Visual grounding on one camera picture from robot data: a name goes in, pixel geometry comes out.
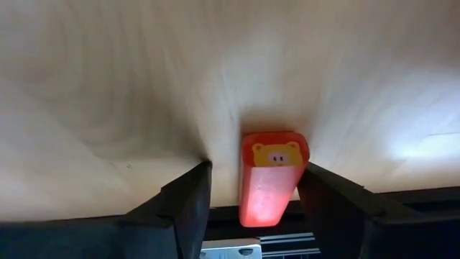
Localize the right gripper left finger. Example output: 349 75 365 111
117 160 213 259

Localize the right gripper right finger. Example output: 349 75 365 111
298 162 387 259

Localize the red wooden block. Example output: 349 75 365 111
239 131 311 228

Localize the silver slotted bracket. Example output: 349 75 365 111
199 242 264 259

